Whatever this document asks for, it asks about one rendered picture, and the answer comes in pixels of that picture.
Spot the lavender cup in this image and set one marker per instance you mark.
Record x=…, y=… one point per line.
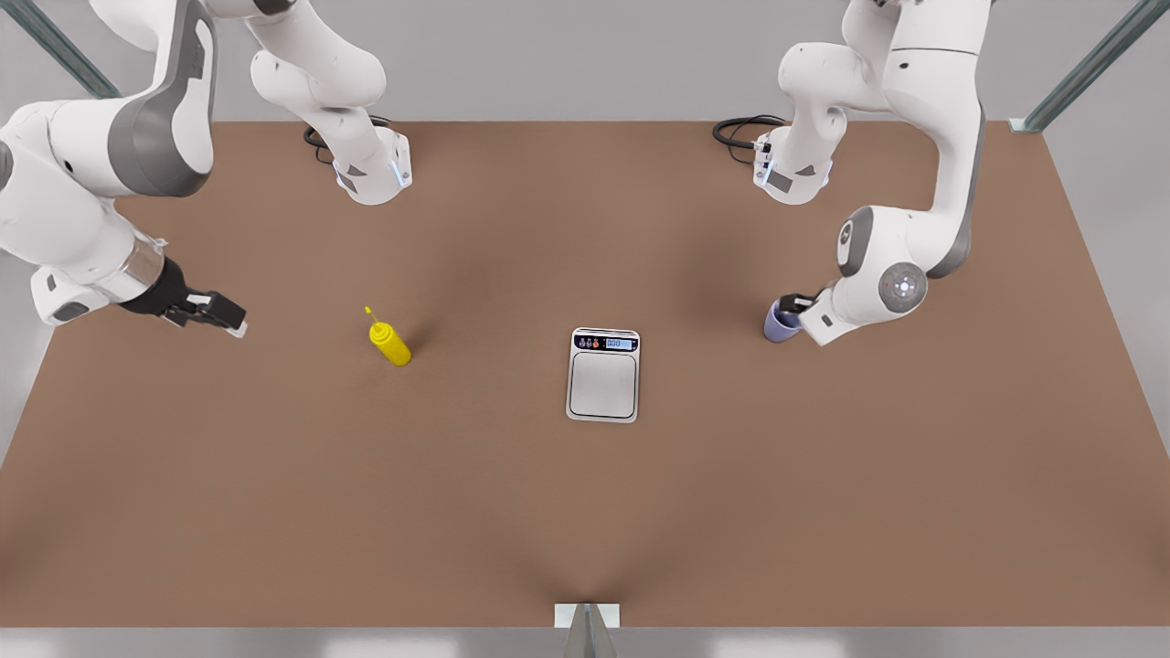
x=781, y=324

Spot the yellow sauce bottle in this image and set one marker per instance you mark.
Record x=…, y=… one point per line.
x=391, y=344

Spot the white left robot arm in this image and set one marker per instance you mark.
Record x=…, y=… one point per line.
x=923, y=100

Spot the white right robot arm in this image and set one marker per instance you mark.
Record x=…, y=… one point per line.
x=82, y=155

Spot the silver kitchen scale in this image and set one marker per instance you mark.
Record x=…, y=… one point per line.
x=602, y=376

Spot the silver frame post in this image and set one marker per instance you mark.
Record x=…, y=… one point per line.
x=57, y=47
x=586, y=631
x=1083, y=71

